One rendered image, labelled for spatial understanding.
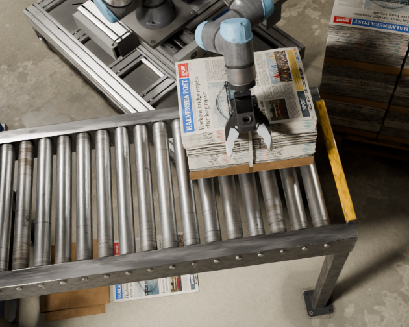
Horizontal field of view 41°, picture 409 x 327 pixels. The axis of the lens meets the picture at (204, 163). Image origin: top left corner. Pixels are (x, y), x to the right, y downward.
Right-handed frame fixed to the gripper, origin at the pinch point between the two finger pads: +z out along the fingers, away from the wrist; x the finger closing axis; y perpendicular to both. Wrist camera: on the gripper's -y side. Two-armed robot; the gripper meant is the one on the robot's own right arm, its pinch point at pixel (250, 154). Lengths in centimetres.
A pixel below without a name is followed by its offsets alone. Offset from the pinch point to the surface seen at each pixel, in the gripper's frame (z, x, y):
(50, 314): 89, 90, 50
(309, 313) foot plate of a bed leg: 97, -19, 40
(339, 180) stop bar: 18.6, -26.2, 11.3
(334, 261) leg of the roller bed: 46, -23, 8
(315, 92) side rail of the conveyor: 1.1, -26.0, 41.1
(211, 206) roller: 21.0, 12.9, 10.2
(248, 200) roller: 21.0, 1.4, 10.6
